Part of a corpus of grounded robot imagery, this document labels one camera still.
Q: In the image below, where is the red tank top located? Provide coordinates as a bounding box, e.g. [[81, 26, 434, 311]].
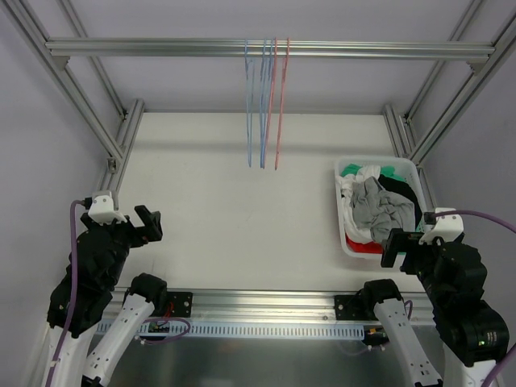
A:
[[346, 236, 383, 255]]

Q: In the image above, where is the grey tank top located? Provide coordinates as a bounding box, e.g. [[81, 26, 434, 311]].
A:
[[352, 177, 417, 244]]

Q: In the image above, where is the black tank top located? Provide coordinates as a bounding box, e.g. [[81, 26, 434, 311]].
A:
[[378, 174, 422, 227]]

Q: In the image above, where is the white tank top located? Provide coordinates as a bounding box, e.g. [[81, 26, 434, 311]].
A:
[[336, 164, 381, 244]]

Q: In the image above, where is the blue wire hanger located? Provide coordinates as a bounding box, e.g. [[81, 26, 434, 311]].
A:
[[260, 39, 267, 169], [260, 38, 275, 169], [243, 40, 255, 168]]

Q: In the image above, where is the pink wire hanger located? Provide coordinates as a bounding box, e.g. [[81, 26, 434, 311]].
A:
[[274, 38, 290, 170]]

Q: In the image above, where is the green shirt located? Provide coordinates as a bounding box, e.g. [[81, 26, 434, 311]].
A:
[[340, 164, 406, 182]]

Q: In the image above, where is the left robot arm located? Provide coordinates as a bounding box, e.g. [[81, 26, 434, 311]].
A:
[[42, 205, 168, 386]]

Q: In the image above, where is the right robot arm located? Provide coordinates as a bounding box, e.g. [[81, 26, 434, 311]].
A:
[[360, 229, 510, 386]]

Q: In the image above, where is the white perforated plastic basket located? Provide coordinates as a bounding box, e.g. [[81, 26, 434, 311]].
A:
[[334, 155, 427, 260]]

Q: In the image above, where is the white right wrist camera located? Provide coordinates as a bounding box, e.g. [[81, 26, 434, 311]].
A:
[[418, 207, 464, 245]]

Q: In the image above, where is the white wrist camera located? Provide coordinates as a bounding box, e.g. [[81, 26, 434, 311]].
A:
[[84, 190, 127, 225], [418, 207, 464, 245]]

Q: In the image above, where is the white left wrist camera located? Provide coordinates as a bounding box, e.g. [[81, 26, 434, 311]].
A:
[[84, 190, 127, 225]]

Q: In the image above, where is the black left arm base bracket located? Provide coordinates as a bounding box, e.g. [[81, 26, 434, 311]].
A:
[[124, 273, 193, 318]]

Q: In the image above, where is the black right arm base bracket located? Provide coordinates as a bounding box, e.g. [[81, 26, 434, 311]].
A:
[[334, 279, 404, 321]]

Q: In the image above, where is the aluminium front table rail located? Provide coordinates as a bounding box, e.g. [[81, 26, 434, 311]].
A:
[[100, 289, 436, 323]]

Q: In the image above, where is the white slotted cable duct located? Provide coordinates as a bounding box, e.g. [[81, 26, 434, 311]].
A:
[[96, 320, 366, 340]]

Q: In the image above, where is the aluminium frame right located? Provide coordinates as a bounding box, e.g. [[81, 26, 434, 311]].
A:
[[382, 1, 515, 207]]

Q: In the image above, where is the aluminium frame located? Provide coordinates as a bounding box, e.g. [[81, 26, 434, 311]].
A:
[[1, 1, 145, 192], [382, 1, 515, 207]]

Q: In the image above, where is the aluminium hanging rail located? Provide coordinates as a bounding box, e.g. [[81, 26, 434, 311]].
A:
[[45, 37, 495, 63]]

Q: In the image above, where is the aluminium frame left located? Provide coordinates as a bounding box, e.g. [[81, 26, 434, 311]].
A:
[[1, 1, 145, 192]]

